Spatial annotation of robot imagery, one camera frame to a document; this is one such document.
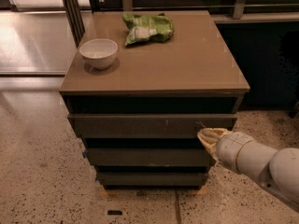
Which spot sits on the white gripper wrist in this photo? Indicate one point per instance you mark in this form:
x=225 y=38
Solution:
x=230 y=149

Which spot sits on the grey top drawer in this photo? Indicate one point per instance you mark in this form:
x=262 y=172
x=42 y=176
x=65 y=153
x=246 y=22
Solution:
x=169 y=126

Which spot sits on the grey drawer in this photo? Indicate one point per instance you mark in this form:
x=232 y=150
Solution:
x=152 y=179
x=149 y=157
x=169 y=126

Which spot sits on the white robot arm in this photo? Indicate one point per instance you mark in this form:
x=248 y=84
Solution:
x=273 y=170

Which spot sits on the grey middle drawer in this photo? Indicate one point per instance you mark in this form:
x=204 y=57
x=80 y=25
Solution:
x=149 y=157

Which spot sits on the brown drawer cabinet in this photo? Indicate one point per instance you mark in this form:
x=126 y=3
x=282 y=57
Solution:
x=192 y=73

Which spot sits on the grey bottom drawer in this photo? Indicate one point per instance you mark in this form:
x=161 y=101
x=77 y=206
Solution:
x=152 y=179

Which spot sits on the black floor marker tape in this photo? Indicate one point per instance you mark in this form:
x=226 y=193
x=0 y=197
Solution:
x=114 y=212

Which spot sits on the blue tape piece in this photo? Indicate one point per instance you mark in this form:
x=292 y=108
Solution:
x=84 y=155

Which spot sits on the green crumpled chip bag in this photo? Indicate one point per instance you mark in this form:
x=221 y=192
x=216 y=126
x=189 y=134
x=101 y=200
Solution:
x=144 y=28

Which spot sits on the white ceramic bowl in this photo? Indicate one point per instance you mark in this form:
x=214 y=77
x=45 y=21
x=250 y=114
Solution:
x=99 y=53

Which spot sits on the metal railing frame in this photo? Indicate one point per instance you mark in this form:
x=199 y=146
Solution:
x=239 y=20

